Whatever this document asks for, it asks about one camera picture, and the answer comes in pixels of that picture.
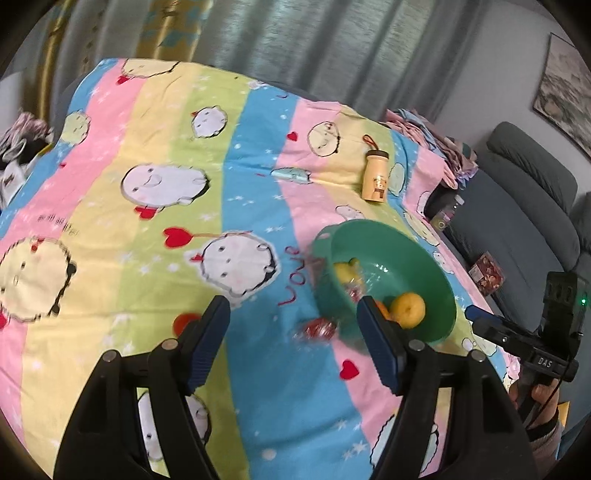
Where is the small yellow fruit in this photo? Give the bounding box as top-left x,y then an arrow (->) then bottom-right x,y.
333,258 -> 362,284

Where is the red candy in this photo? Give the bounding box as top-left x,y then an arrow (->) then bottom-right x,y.
291,316 -> 340,344

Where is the striped cartoon printed blanket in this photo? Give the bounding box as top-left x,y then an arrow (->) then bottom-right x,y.
0,58 -> 513,480

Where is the yellow patterned curtain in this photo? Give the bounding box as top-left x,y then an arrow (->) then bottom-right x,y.
69,0 -> 200,65

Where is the yellow cartoon bottle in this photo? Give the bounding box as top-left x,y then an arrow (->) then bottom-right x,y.
361,135 -> 391,203

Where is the grey curtain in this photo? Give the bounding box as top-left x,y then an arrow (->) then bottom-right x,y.
196,0 -> 550,121

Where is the clear plastic bottle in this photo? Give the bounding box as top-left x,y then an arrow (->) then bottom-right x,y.
431,194 -> 465,232

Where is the framed wall picture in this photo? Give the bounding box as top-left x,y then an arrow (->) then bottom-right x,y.
533,32 -> 591,160

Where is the patterned snack box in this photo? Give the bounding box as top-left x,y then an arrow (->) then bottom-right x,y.
468,251 -> 505,296

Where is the green plastic bowl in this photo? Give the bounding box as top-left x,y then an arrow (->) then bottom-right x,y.
311,219 -> 458,344

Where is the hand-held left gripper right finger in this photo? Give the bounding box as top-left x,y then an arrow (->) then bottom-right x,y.
357,295 -> 539,480

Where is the yellow lemon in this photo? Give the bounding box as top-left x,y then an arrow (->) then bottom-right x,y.
389,292 -> 426,329

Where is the person's right forearm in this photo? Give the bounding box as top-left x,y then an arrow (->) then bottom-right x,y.
526,408 -> 566,462

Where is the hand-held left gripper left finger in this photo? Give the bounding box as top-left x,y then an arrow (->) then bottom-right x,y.
54,294 -> 232,480

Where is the person's right hand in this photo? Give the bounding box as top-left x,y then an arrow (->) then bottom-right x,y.
508,375 -> 561,432

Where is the pile of striped clothes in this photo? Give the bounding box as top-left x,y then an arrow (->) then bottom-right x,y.
385,108 -> 478,188

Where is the grey sofa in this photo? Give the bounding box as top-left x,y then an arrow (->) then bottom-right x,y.
427,121 -> 591,430

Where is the red cherry tomato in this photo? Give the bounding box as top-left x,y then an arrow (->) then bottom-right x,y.
172,313 -> 202,337

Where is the gold curtain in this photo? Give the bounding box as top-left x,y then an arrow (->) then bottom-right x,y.
37,0 -> 70,123

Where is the red fruit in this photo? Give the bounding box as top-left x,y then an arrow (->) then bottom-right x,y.
344,279 -> 370,303

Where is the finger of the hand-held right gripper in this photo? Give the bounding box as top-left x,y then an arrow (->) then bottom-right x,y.
464,305 -> 523,339
472,321 -> 546,359

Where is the white printed bag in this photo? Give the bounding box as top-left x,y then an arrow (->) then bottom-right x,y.
0,157 -> 34,213

